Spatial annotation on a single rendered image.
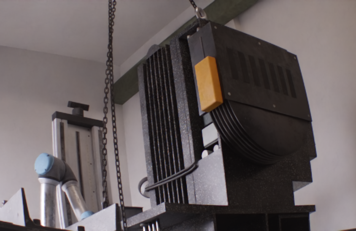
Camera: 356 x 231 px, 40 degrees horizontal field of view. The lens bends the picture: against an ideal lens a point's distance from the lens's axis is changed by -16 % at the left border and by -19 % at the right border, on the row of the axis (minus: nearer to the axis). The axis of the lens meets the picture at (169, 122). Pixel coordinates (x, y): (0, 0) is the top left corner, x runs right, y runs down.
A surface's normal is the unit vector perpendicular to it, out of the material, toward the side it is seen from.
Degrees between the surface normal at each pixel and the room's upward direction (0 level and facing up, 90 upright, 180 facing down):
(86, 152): 90
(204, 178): 90
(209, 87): 90
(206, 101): 90
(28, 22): 180
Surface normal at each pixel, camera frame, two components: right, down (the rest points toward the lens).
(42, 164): -0.47, -0.43
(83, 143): 0.60, -0.38
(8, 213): -0.82, -0.15
